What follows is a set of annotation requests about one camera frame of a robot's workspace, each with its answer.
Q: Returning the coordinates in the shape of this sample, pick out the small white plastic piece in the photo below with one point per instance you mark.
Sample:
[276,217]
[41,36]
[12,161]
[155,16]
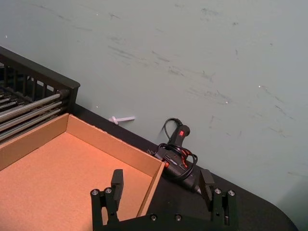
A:
[125,119]

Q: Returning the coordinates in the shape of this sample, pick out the shallow brown cardboard tray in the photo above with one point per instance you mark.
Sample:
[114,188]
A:
[60,168]

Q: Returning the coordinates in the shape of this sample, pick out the black rack with steel bars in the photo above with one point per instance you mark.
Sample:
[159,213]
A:
[60,81]

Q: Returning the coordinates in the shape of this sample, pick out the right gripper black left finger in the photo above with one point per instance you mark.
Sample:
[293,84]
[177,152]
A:
[110,204]

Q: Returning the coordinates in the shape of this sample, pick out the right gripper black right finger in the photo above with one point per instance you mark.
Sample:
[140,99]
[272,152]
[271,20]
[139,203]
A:
[220,207]

